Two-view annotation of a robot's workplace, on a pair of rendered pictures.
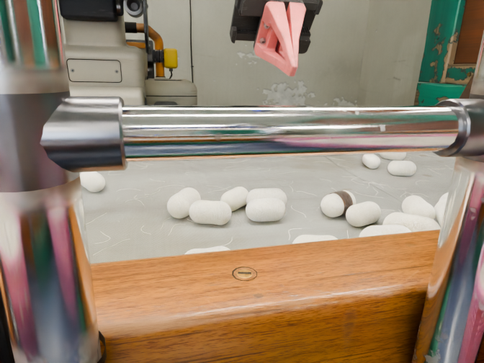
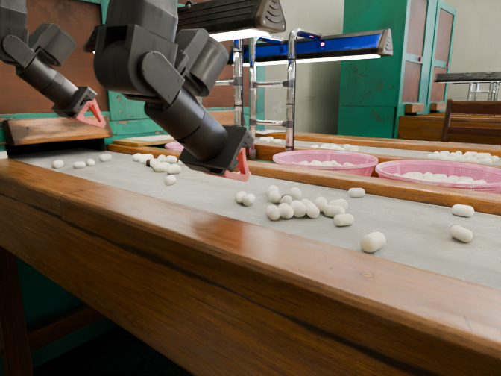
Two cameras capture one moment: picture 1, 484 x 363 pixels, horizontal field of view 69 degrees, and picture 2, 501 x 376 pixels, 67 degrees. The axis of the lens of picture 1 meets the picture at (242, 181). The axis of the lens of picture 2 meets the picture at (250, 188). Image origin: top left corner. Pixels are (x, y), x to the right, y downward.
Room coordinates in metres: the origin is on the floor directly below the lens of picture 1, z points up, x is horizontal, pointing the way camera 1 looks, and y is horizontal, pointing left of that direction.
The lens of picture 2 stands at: (0.65, 0.89, 0.92)
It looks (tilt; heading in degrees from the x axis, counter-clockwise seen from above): 13 degrees down; 234
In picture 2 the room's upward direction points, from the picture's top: straight up
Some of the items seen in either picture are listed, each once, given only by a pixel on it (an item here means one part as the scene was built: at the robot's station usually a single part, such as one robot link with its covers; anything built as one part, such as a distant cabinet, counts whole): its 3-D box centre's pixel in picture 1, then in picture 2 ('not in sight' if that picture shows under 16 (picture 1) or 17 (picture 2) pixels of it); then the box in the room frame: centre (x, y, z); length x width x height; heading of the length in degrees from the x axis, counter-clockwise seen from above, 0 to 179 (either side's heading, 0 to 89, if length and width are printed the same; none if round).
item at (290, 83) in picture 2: not in sight; (285, 104); (-0.20, -0.10, 0.90); 0.20 x 0.19 x 0.45; 104
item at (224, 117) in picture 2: not in sight; (218, 118); (-0.23, -0.56, 0.83); 0.30 x 0.06 x 0.07; 14
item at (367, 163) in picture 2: not in sight; (323, 174); (-0.08, 0.21, 0.72); 0.27 x 0.27 x 0.10
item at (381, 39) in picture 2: not in sight; (298, 50); (-0.28, -0.12, 1.08); 0.62 x 0.08 x 0.07; 104
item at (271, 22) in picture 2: not in sight; (165, 27); (0.26, 0.02, 1.08); 0.62 x 0.08 x 0.07; 104
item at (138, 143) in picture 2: not in sight; (164, 139); (0.09, -0.43, 0.77); 0.33 x 0.15 x 0.01; 14
